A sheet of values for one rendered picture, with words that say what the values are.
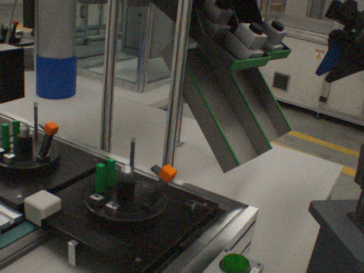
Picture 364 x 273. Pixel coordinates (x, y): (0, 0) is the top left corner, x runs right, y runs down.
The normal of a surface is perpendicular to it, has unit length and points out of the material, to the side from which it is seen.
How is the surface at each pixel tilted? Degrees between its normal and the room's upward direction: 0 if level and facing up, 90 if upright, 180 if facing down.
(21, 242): 90
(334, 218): 0
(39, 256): 0
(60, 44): 90
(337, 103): 90
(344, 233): 0
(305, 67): 90
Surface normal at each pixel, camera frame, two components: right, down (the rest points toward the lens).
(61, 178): 0.11, -0.92
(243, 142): 0.61, -0.42
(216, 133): -0.65, 0.22
